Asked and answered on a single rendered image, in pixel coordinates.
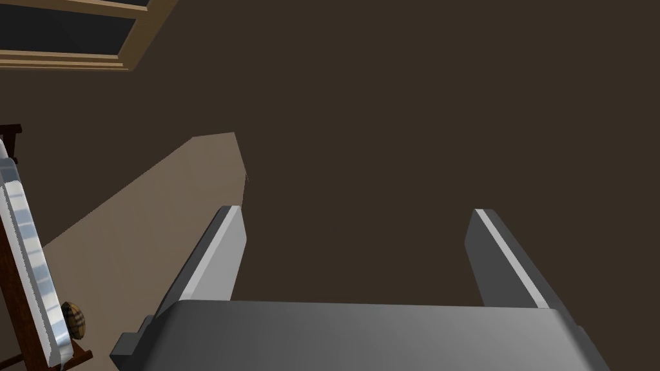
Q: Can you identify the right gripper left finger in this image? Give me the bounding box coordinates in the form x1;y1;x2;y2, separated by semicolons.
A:
154;205;248;318

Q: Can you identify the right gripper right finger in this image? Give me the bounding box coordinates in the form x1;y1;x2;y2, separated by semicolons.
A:
463;208;568;310

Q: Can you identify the round brass door knob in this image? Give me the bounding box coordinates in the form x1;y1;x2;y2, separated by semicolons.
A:
61;302;86;341

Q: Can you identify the wooden framed window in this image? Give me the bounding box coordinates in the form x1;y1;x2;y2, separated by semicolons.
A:
0;0;179;72

